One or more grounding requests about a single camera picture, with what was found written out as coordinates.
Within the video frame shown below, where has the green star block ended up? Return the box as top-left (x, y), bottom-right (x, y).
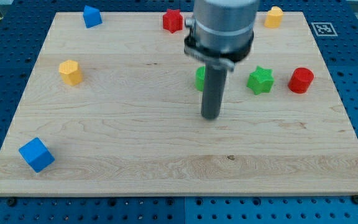
top-left (247, 66), bottom-right (275, 95)

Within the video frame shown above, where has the red star block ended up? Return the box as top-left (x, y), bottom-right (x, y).
top-left (162, 9), bottom-right (183, 33)

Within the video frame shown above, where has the blue cube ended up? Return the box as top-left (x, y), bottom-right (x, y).
top-left (19, 138), bottom-right (55, 173)

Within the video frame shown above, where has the green cylinder block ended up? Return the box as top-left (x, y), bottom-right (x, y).
top-left (195, 66), bottom-right (205, 91)

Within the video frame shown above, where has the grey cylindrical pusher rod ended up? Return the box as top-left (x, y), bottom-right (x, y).
top-left (201, 64), bottom-right (227, 120)

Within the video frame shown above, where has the wooden board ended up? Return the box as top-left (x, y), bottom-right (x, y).
top-left (0, 12), bottom-right (358, 197)

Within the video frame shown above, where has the yellow hexagon block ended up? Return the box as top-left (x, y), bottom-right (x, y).
top-left (58, 60), bottom-right (83, 86)

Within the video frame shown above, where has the red cylinder block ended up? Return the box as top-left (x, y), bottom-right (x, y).
top-left (288, 67), bottom-right (314, 93)

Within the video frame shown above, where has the blue pentagon block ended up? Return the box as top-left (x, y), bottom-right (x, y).
top-left (83, 5), bottom-right (103, 28)

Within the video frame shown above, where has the yellow rounded block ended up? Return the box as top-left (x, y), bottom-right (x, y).
top-left (264, 6), bottom-right (283, 29)

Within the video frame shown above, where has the white fiducial marker tag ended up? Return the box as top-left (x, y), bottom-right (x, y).
top-left (311, 22), bottom-right (337, 37)

